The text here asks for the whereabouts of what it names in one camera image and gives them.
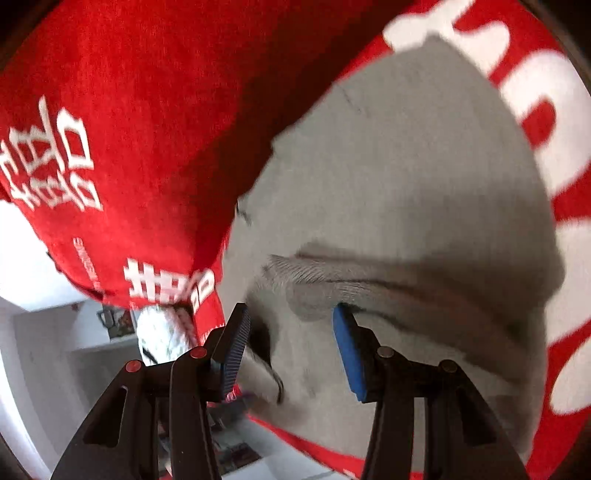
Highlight grey knit sweater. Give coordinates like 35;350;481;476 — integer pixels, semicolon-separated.
217;34;567;472

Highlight red printed blanket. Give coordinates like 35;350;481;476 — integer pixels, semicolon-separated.
240;0;591;480

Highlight white fluffy cloth bundle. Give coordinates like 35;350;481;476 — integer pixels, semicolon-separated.
135;304;200;366

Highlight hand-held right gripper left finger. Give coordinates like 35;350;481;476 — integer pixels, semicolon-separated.
51;302;252;480

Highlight red printed cushion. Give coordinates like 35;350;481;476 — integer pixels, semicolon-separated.
0;0;416;342

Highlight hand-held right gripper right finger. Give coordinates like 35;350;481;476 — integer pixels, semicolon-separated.
332;304;530;480

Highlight small framed picture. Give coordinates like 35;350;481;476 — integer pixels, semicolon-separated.
98;308;136;341

